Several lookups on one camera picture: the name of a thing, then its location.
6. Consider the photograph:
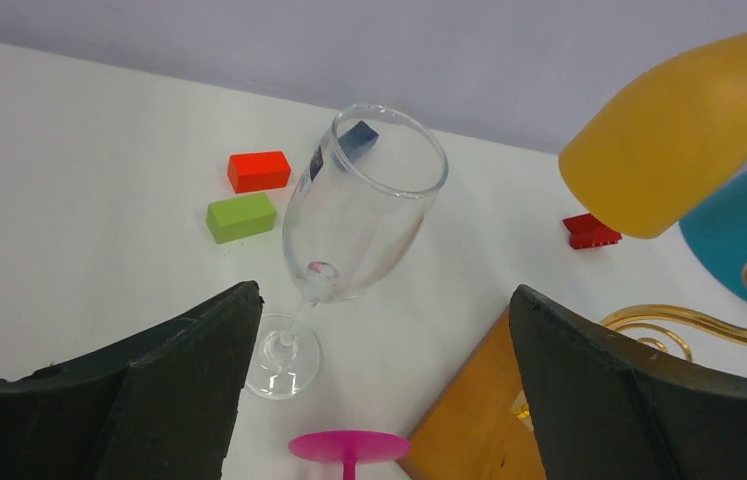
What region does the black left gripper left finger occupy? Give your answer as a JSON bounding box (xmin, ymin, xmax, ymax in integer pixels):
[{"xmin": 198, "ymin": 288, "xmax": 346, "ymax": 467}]
[{"xmin": 0, "ymin": 281, "xmax": 263, "ymax": 479}]

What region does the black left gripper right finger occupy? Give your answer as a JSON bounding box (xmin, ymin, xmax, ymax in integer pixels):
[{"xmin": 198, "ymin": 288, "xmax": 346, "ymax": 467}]
[{"xmin": 509, "ymin": 285, "xmax": 747, "ymax": 479}]

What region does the gold wire glass rack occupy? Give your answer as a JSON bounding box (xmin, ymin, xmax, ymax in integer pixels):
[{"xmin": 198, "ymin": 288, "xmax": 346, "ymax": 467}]
[{"xmin": 404, "ymin": 241, "xmax": 747, "ymax": 479}]

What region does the pink plastic wine glass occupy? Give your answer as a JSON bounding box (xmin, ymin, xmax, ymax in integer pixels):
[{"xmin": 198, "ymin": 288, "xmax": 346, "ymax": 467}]
[{"xmin": 288, "ymin": 430, "xmax": 411, "ymax": 480}]

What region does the yellow plastic wine glass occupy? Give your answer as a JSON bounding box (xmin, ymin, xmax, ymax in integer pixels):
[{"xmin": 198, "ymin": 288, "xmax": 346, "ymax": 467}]
[{"xmin": 558, "ymin": 32, "xmax": 747, "ymax": 239}]

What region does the clear tall wine glass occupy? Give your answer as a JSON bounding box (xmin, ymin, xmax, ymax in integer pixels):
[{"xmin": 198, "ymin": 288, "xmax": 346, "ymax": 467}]
[{"xmin": 246, "ymin": 103, "xmax": 449, "ymax": 400}]

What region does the red toy brick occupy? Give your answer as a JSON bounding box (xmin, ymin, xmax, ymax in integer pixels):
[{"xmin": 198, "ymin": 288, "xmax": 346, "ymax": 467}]
[{"xmin": 562, "ymin": 213, "xmax": 622, "ymax": 250}]

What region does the light green toy block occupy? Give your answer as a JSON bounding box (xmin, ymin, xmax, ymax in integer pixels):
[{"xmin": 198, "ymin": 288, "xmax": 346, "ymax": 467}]
[{"xmin": 206, "ymin": 193, "xmax": 277, "ymax": 244}]

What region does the orange red toy block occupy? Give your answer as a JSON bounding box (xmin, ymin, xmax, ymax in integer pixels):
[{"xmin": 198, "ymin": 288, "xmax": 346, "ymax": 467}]
[{"xmin": 227, "ymin": 151, "xmax": 291, "ymax": 194}]

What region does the blue toy brick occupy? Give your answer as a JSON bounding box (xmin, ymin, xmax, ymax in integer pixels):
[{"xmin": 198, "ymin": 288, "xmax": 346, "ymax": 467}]
[{"xmin": 337, "ymin": 121, "xmax": 379, "ymax": 164}]

